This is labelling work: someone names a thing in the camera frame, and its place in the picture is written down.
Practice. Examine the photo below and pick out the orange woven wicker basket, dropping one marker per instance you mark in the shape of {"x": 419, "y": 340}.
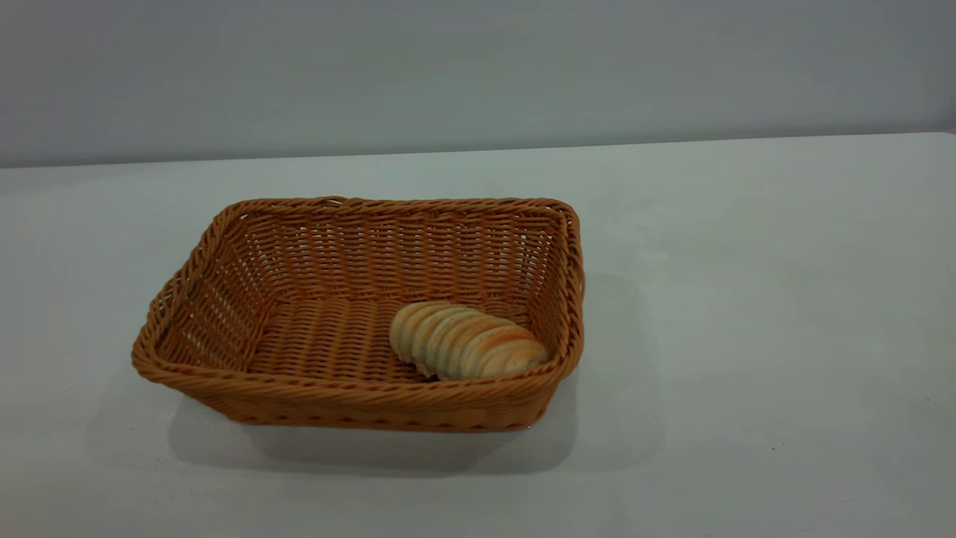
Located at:
{"x": 336, "y": 336}

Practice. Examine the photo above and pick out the ridged long bread roll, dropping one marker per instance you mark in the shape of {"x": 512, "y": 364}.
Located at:
{"x": 463, "y": 342}

